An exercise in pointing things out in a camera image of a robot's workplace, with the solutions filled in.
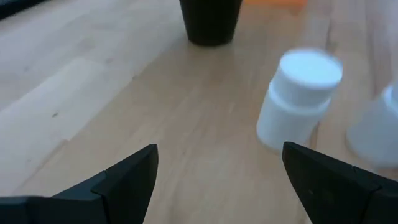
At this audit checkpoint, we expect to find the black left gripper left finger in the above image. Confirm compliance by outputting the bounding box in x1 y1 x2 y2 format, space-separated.
0 143 159 224

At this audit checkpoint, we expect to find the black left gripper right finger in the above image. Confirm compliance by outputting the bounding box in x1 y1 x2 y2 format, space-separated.
282 141 398 224

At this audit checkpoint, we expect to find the white pill bottle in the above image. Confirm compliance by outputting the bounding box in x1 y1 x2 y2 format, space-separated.
345 81 398 169
256 47 344 154

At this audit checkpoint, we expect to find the orange translucent plastic basket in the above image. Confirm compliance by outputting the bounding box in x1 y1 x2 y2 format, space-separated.
244 0 309 8

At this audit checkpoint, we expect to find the artificial plant in black pot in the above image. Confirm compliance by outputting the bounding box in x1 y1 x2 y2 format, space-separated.
178 0 244 47

